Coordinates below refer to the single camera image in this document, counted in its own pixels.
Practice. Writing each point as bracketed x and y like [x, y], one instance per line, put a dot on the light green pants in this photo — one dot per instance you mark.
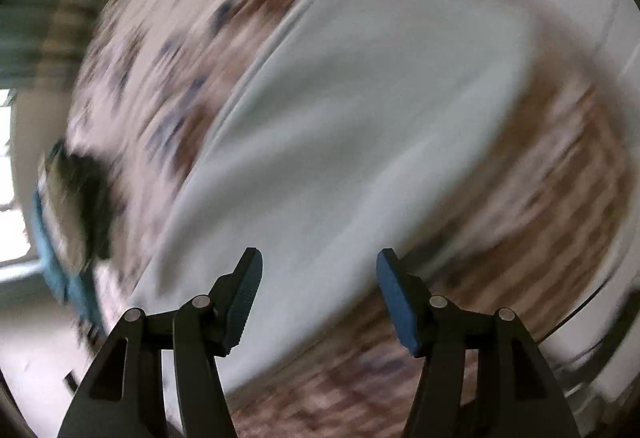
[360, 118]

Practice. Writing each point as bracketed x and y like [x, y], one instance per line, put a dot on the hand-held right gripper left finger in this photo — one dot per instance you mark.
[245, 298]

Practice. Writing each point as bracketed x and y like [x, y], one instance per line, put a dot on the floral quilt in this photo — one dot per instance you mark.
[165, 68]

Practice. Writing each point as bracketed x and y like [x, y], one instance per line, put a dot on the teal folded comforter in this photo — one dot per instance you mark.
[70, 283]

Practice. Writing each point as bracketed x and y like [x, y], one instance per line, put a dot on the window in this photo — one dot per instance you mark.
[12, 168]

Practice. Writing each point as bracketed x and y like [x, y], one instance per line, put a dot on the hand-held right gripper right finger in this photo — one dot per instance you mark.
[397, 303]

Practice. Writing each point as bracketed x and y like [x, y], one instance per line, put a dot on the dark green folded garment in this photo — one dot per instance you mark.
[95, 203]

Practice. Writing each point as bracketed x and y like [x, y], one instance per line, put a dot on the teal striped curtain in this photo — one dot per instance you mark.
[45, 18]

